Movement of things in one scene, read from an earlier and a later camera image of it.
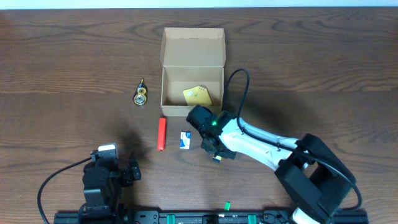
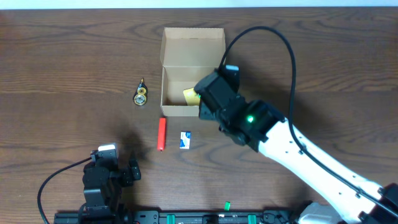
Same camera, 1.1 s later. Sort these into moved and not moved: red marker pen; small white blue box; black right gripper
Moved: black right gripper
Not moved: red marker pen; small white blue box
